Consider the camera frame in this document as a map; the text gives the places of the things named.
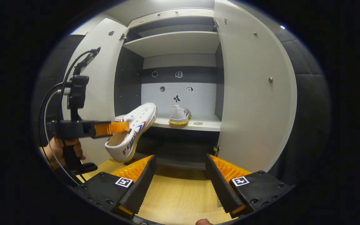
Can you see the grey shoe cabinet door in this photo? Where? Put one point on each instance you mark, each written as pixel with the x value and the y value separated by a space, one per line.
pixel 252 103
pixel 105 78

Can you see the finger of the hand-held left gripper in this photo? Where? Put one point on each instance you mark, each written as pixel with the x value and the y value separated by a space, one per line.
pixel 111 128

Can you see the grey cabinet shelf board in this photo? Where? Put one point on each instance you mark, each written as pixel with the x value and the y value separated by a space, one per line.
pixel 173 43
pixel 205 125

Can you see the grey shoe cabinet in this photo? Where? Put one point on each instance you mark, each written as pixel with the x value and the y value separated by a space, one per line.
pixel 198 100

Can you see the white canvas shoe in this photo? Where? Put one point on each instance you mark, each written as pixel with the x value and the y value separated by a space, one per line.
pixel 178 115
pixel 136 125

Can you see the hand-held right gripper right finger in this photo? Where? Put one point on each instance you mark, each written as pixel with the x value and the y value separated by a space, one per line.
pixel 220 187

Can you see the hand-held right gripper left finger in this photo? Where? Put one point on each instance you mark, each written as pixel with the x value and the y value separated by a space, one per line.
pixel 139 187

